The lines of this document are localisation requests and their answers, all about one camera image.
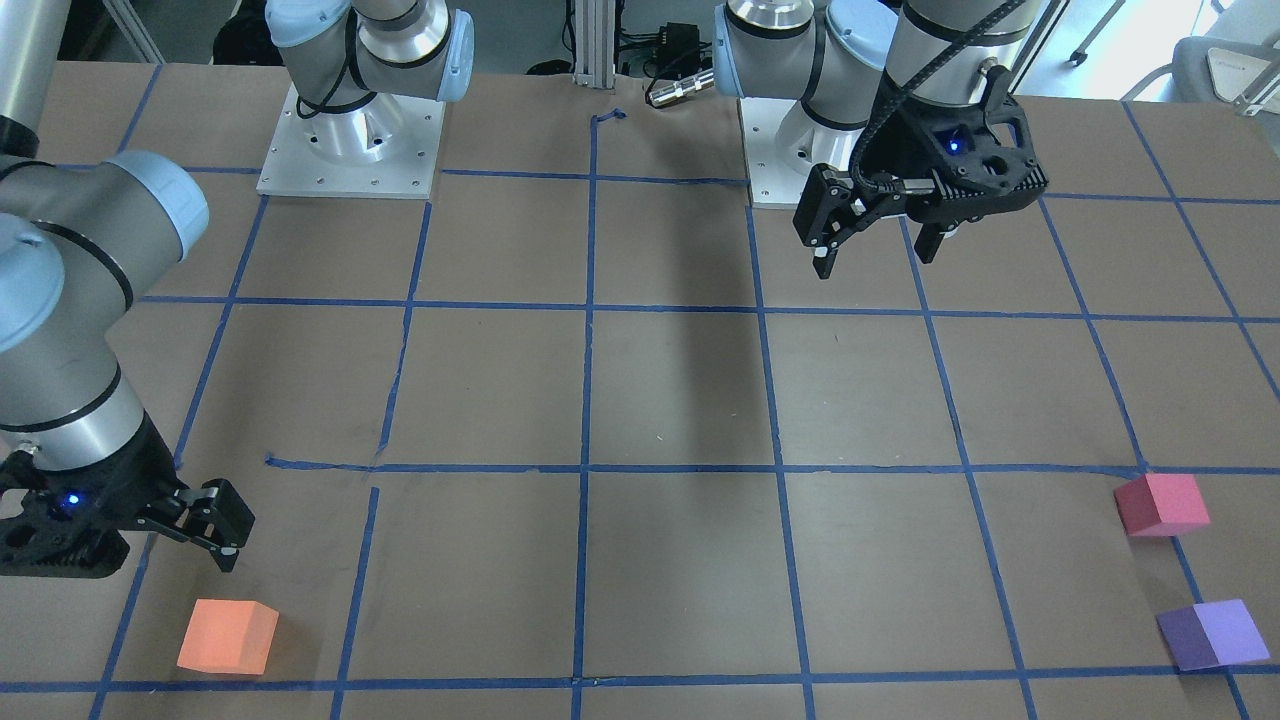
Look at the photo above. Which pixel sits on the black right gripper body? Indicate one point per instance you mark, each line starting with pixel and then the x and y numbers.
pixel 138 478

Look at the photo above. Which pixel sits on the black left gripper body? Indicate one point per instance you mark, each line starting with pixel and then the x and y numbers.
pixel 903 143

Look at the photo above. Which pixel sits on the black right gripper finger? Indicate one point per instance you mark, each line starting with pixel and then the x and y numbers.
pixel 214 517

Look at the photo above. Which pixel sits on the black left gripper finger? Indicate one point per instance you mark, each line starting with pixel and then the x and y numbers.
pixel 832 207
pixel 931 236

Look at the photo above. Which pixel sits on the orange foam block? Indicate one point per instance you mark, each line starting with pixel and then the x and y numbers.
pixel 228 637

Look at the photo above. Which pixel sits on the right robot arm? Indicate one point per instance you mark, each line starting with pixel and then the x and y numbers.
pixel 85 459

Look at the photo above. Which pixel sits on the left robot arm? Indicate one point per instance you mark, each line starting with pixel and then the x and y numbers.
pixel 921 91

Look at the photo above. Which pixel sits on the pink foam block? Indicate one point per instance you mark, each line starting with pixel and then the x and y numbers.
pixel 1161 505

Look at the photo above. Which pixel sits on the purple foam block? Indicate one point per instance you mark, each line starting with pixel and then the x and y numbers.
pixel 1212 634

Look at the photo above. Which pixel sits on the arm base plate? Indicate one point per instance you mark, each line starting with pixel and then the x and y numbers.
pixel 386 150
pixel 781 144

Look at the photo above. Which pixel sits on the aluminium frame post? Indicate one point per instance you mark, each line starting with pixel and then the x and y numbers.
pixel 594 42

